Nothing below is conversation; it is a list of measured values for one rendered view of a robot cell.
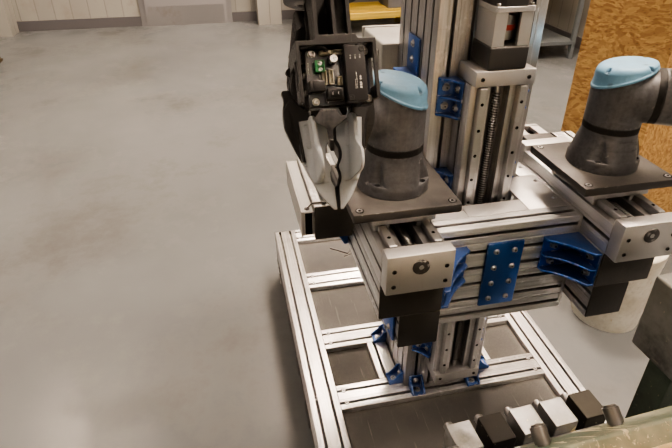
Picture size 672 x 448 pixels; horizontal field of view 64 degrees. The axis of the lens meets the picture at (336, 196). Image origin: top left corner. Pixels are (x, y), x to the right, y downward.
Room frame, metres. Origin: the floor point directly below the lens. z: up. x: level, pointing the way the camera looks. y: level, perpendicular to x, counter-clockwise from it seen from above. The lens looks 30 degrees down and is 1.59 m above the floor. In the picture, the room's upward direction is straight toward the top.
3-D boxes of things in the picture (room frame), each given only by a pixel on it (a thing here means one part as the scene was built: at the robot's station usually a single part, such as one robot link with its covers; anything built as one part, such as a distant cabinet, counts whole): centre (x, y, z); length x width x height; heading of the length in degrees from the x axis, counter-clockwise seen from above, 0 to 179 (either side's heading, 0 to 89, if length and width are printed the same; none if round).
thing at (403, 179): (0.99, -0.12, 1.09); 0.15 x 0.15 x 0.10
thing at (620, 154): (1.09, -0.60, 1.09); 0.15 x 0.15 x 0.10
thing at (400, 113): (0.99, -0.11, 1.20); 0.13 x 0.12 x 0.14; 89
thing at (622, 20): (2.42, -1.45, 0.63); 0.50 x 0.42 x 1.25; 118
